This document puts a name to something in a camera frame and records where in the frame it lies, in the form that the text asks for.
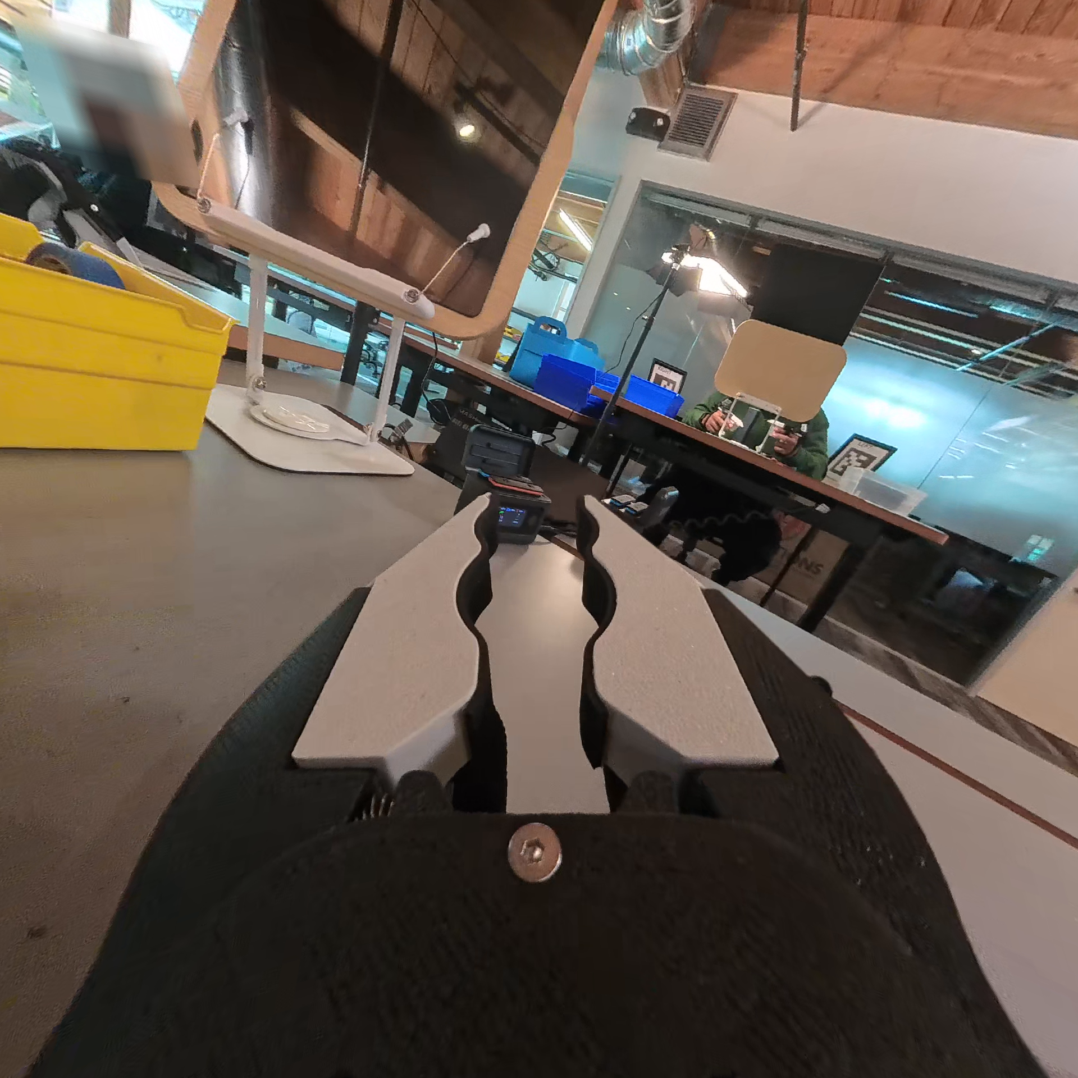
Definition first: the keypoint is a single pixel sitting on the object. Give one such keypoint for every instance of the wall vent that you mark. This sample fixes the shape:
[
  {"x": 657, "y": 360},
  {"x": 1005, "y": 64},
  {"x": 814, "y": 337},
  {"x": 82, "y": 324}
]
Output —
[{"x": 697, "y": 122}]

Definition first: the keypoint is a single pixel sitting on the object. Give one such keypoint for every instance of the blue caddy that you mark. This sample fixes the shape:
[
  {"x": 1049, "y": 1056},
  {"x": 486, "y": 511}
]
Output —
[{"x": 556, "y": 349}]

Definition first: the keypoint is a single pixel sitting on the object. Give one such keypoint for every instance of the yellow bin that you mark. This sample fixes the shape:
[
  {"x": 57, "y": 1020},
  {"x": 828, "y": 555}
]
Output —
[{"x": 101, "y": 379}]

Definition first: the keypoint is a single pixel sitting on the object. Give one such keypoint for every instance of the black device with screen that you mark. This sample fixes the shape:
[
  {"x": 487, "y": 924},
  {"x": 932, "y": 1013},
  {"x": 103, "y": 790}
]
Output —
[{"x": 518, "y": 514}]

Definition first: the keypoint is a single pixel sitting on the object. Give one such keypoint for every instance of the blue tape roll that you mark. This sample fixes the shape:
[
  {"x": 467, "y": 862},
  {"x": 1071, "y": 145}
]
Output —
[{"x": 80, "y": 268}]

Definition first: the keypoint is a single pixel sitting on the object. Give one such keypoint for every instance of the metal air duct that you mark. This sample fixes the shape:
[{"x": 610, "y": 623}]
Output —
[{"x": 653, "y": 34}]

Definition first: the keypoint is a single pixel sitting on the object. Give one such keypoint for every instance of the black case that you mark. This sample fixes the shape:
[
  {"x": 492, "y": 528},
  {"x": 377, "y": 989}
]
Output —
[{"x": 498, "y": 451}]

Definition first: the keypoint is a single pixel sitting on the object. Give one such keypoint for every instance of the small blue bin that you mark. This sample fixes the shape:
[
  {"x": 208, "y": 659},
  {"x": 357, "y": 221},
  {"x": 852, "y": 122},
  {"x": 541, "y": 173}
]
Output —
[
  {"x": 577, "y": 387},
  {"x": 644, "y": 397}
]

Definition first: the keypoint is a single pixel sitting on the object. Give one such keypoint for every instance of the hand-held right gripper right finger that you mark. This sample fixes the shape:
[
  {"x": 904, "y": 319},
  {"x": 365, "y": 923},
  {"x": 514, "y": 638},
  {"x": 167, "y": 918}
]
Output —
[{"x": 682, "y": 674}]

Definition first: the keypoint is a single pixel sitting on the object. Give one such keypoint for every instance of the black ceiling pole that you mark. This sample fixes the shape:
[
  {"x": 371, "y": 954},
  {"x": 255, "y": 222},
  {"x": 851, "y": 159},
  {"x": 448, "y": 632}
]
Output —
[{"x": 800, "y": 67}]

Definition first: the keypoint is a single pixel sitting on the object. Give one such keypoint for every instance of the clear plastic container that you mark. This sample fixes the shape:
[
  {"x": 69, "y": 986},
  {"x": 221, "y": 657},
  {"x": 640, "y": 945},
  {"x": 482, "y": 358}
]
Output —
[{"x": 884, "y": 493}]

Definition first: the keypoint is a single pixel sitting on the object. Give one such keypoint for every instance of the printed marker sign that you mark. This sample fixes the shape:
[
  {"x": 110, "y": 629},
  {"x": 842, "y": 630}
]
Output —
[
  {"x": 863, "y": 459},
  {"x": 667, "y": 377}
]

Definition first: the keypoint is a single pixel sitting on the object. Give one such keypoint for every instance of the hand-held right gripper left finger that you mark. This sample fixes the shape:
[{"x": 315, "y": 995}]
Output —
[{"x": 396, "y": 674}]

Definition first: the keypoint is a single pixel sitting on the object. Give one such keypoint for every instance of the wood-framed mirror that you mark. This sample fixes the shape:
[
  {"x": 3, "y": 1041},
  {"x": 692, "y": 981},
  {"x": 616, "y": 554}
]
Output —
[{"x": 404, "y": 151}]

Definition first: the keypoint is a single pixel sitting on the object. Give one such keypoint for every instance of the tripod light stand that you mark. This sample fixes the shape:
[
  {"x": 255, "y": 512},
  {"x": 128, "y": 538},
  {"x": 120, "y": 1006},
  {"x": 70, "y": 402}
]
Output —
[{"x": 657, "y": 337}]

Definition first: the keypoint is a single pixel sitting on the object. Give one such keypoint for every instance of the long wooden desk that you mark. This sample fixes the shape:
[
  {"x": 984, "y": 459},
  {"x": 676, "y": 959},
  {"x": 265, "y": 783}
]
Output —
[{"x": 893, "y": 518}]

